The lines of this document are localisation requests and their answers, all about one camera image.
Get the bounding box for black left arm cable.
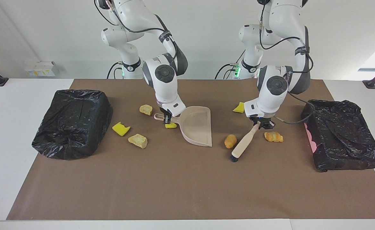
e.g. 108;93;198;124
259;3;316;125

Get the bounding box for pink plastic bin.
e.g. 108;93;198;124
305;125;317;154

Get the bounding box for beige hand brush black bristles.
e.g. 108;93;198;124
230;123;261;163

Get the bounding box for black crumpled trash bag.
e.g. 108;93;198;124
301;99;375;173

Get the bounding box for beige plastic dustpan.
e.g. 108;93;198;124
154;106;213;147

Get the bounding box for yellow notched sponge piece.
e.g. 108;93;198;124
112;122;131;137

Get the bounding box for toy croissant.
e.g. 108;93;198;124
264;131;284;143

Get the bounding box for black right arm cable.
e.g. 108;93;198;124
94;0;178;61

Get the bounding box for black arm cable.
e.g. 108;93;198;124
259;3;316;125
94;0;178;61

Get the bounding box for black base cable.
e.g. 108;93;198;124
106;62;124;79
215;63;239;79

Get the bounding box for large beige rock chunk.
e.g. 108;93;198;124
128;134;148;149

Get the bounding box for black bag lined trash bin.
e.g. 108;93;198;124
31;89;113;160

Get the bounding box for brown paper table mat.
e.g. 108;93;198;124
6;79;375;221

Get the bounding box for white wall socket box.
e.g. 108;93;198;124
24;61;59;77

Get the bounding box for brown toy bread roll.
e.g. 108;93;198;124
224;134;238;149

